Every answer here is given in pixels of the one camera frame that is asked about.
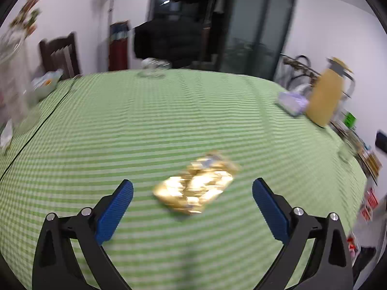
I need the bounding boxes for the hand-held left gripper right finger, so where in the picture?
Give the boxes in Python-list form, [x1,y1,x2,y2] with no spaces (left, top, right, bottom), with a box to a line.
[252,178,354,290]

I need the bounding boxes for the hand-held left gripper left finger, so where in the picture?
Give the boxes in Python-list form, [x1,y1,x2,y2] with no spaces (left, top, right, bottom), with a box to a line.
[32,179,134,290]

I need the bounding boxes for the gold foil packet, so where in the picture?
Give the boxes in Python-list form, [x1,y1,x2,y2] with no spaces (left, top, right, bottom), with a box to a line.
[153,150,241,216]

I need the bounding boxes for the green checked tablecloth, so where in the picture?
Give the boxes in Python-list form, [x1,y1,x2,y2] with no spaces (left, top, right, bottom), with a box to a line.
[0,68,368,290]

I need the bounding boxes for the clear drinking glass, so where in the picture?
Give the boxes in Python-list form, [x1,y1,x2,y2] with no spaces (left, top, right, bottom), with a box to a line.
[337,140,357,165]

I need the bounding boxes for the red printed box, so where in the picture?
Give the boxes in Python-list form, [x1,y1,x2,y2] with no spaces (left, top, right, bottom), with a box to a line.
[360,187,380,221]

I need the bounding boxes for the low shelf with goods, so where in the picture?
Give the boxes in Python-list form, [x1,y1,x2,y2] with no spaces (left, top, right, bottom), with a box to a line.
[333,121,383,185]

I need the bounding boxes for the purple tissue pack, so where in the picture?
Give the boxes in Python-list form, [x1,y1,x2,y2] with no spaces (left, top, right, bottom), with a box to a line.
[277,91,309,117]

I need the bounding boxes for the yellow thermos jug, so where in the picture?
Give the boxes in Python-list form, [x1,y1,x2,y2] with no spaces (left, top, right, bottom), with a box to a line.
[305,57,356,128]

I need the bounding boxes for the white crumpled paper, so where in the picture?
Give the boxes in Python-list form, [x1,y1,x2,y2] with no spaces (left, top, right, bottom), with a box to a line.
[0,119,14,152]

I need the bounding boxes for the pale bowl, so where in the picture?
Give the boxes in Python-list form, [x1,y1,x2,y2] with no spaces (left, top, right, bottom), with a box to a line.
[30,69,64,100]

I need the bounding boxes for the glass dish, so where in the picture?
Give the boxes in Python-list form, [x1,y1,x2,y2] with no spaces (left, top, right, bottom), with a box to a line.
[137,57,173,79]

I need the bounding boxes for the red cylindrical bag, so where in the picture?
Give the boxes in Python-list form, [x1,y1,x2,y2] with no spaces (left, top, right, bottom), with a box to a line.
[108,21,130,71]

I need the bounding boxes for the dark wooden chair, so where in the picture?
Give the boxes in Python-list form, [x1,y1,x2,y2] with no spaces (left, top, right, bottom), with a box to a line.
[39,32,82,80]

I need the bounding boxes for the black jacket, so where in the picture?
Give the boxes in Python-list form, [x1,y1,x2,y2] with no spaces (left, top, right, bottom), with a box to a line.
[134,18,212,68]

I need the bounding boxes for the glass sliding door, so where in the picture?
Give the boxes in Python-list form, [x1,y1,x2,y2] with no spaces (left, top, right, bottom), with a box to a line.
[148,0,297,80]

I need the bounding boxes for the pink artificial flowers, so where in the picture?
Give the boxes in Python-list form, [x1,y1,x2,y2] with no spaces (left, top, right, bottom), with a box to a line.
[9,0,61,38]

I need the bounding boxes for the black cable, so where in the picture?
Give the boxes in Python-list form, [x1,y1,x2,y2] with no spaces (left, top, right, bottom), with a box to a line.
[0,79,77,182]

